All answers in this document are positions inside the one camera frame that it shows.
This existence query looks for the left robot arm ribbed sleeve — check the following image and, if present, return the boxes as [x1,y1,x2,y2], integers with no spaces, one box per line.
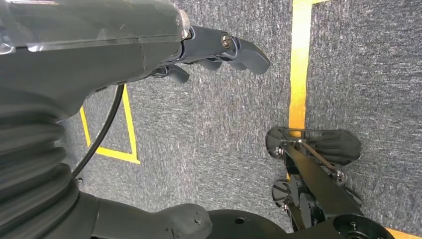
[0,92,82,239]

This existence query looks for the black robot waist plate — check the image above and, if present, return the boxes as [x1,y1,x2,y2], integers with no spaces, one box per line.
[206,209,291,239]

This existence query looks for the black robot leg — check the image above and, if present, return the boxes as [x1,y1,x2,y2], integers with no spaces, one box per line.
[272,140,396,239]

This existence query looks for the black robot foot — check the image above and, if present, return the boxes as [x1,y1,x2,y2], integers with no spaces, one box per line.
[265,126,362,167]

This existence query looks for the black left camera cable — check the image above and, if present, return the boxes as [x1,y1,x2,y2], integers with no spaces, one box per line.
[71,84,126,179]

